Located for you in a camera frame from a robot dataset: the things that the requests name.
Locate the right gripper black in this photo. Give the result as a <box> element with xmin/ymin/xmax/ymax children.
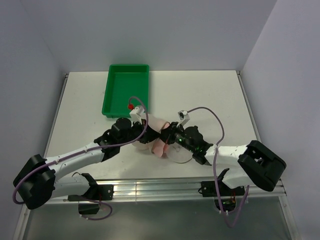
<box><xmin>158</xmin><ymin>121</ymin><xmax>195</xmax><ymax>153</ymax></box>

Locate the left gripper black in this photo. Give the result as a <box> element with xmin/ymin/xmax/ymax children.
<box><xmin>118</xmin><ymin>118</ymin><xmax>161</xmax><ymax>147</ymax></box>

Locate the pink bra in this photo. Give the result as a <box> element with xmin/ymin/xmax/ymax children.
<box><xmin>147</xmin><ymin>114</ymin><xmax>170</xmax><ymax>158</ymax></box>

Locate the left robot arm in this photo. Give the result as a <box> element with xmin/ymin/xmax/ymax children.
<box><xmin>12</xmin><ymin>116</ymin><xmax>167</xmax><ymax>210</ymax></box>

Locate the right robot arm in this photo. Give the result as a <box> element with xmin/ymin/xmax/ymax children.
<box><xmin>160</xmin><ymin>122</ymin><xmax>287</xmax><ymax>195</ymax></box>

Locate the green plastic tray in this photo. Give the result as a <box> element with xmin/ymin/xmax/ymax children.
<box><xmin>101</xmin><ymin>64</ymin><xmax>150</xmax><ymax>118</ymax></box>

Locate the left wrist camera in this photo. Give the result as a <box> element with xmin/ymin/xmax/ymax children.
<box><xmin>129</xmin><ymin>105</ymin><xmax>146</xmax><ymax>124</ymax></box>

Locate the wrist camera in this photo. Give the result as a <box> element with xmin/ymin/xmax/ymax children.
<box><xmin>129</xmin><ymin>105</ymin><xmax>146</xmax><ymax>124</ymax></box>
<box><xmin>177</xmin><ymin>110</ymin><xmax>190</xmax><ymax>127</ymax></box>

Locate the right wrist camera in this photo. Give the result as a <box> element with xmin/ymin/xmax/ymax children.
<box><xmin>177</xmin><ymin>110</ymin><xmax>190</xmax><ymax>127</ymax></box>

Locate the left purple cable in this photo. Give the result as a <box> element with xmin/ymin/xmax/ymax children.
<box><xmin>12</xmin><ymin>96</ymin><xmax>149</xmax><ymax>205</ymax></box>

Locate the purple cable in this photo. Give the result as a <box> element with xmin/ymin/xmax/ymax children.
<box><xmin>12</xmin><ymin>96</ymin><xmax>149</xmax><ymax>205</ymax></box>
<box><xmin>187</xmin><ymin>106</ymin><xmax>250</xmax><ymax>229</ymax></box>

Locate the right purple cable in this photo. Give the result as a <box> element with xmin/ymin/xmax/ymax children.
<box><xmin>187</xmin><ymin>106</ymin><xmax>250</xmax><ymax>229</ymax></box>

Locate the aluminium frame rail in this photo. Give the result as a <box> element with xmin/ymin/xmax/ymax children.
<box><xmin>23</xmin><ymin>177</ymin><xmax>287</xmax><ymax>205</ymax></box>

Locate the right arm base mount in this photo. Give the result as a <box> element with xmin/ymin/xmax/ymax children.
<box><xmin>198</xmin><ymin>180</ymin><xmax>245</xmax><ymax>212</ymax></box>

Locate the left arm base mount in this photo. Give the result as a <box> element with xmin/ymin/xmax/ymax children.
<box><xmin>67</xmin><ymin>184</ymin><xmax>114</xmax><ymax>220</ymax></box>

